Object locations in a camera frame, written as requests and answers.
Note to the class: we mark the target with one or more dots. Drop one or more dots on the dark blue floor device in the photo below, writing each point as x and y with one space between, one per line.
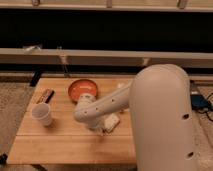
198 102

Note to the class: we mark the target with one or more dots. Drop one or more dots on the white paper cup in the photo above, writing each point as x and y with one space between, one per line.
42 113

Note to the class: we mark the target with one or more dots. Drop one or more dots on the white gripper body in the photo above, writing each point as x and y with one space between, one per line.
96 124

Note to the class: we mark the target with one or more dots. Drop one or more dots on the wooden shelf rail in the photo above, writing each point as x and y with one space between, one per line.
101 57

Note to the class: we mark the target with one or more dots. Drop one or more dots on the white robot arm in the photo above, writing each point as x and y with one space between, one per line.
158 99

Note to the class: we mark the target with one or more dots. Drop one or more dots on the orange bowl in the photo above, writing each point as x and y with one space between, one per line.
81 86

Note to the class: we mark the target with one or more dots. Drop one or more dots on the brown snack bar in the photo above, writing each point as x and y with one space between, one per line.
46 96

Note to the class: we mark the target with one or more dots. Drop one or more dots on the wooden folding table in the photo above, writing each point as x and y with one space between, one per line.
67 141

